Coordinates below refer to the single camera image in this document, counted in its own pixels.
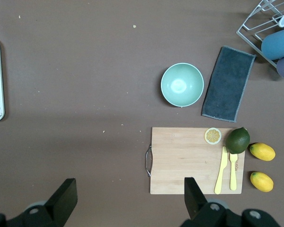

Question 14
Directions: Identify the white wire rack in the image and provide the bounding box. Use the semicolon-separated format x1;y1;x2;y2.
236;0;284;68

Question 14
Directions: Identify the yellow lemon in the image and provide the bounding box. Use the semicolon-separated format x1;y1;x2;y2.
249;142;276;162
250;171;274;192

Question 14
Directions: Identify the blue cup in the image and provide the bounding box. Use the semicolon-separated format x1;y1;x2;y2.
261;26;284;60

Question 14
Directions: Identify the yellow plastic knife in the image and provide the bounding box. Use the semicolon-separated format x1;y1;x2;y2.
214;146;228;195

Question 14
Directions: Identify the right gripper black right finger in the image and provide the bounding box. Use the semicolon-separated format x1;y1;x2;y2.
184;176;208;220

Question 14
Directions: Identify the lemon slice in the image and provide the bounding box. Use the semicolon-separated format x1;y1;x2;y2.
204;127;222;145

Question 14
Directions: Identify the light green bowl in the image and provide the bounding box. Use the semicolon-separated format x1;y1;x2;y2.
160;62;205;107

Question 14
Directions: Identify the yellow plastic fork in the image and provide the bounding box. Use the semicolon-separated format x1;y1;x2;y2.
229;153;238;191

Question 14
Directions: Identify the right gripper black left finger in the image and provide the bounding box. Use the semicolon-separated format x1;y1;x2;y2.
44;178;78;227

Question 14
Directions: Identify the dark grey cloth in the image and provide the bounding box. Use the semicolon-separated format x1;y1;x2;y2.
201;45;257;123

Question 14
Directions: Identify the dark green avocado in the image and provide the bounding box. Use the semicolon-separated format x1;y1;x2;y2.
225;127;251;154

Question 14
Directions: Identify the wooden cutting board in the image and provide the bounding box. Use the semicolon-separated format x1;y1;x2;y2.
145;127;246;195

